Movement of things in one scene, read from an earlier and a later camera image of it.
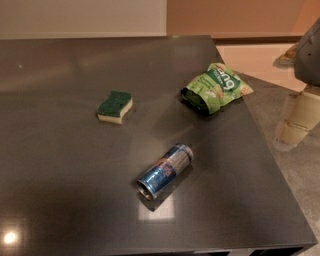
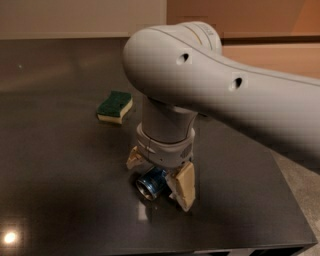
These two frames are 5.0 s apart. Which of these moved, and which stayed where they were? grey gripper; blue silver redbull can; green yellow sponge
Moved: grey gripper
Stayed: blue silver redbull can; green yellow sponge
